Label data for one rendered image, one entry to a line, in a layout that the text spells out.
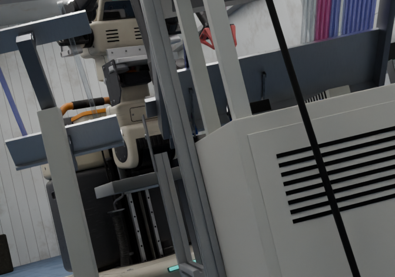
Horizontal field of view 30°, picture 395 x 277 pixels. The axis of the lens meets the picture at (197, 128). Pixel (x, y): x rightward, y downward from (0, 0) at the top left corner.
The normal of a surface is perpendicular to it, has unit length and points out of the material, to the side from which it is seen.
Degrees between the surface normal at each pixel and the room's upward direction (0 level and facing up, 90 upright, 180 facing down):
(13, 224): 90
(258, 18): 90
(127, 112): 98
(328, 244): 90
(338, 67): 137
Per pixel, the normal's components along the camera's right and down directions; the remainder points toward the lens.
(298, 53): 0.28, 0.63
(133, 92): 0.55, -0.05
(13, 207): 0.37, -0.15
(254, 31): -0.90, 0.19
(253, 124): 0.15, -0.11
